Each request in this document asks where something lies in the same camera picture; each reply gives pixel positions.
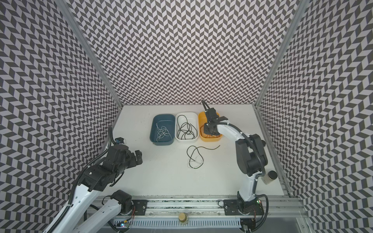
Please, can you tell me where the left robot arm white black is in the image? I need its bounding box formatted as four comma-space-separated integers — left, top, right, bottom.
44, 126, 143, 233

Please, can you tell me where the dark teal plastic bin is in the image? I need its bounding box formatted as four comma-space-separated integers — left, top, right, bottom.
150, 114, 176, 146

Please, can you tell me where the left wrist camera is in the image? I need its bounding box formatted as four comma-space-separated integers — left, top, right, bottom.
115, 137, 125, 144

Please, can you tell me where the yellow plastic bin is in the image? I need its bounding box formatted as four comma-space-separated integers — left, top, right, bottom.
198, 112, 222, 142

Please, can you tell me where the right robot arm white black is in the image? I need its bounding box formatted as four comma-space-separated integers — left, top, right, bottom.
201, 100, 268, 215

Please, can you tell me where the small circuit board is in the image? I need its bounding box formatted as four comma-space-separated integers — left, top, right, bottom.
117, 221, 131, 228

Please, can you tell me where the pile black cable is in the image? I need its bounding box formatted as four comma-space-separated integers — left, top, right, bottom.
186, 145, 221, 170

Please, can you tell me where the brass knob on rail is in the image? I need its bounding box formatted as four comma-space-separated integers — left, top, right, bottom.
178, 213, 188, 224

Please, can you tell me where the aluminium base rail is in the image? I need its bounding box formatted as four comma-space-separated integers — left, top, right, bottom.
133, 195, 308, 218

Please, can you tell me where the small jar left black lid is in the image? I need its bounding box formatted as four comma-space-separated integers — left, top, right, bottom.
261, 170, 278, 185

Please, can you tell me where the white plastic bin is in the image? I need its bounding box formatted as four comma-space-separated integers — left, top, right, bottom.
175, 112, 200, 143

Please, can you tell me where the white thin cable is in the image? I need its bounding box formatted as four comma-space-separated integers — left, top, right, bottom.
155, 125, 173, 140
154, 123, 173, 142
188, 154, 205, 169

